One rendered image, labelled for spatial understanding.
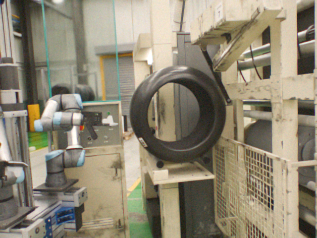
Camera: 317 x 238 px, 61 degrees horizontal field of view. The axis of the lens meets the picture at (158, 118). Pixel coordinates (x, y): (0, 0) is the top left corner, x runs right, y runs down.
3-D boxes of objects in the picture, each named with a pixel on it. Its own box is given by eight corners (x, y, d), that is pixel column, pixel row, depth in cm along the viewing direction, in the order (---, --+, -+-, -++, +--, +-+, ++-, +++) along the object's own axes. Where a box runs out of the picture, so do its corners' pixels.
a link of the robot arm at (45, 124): (45, 93, 198) (31, 120, 154) (61, 92, 200) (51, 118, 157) (47, 107, 203) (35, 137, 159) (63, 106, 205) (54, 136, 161)
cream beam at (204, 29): (189, 45, 188) (188, 24, 186) (223, 44, 192) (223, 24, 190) (224, 21, 128) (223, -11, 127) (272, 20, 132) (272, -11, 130)
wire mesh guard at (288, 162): (214, 222, 206) (211, 133, 200) (217, 222, 206) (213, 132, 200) (289, 316, 117) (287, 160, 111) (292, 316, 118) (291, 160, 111)
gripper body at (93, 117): (102, 112, 154) (80, 111, 152) (101, 127, 155) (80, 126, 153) (103, 111, 162) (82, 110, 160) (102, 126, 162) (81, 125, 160)
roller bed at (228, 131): (205, 143, 210) (204, 105, 207) (223, 142, 212) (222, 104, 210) (214, 148, 191) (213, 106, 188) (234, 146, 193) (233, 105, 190)
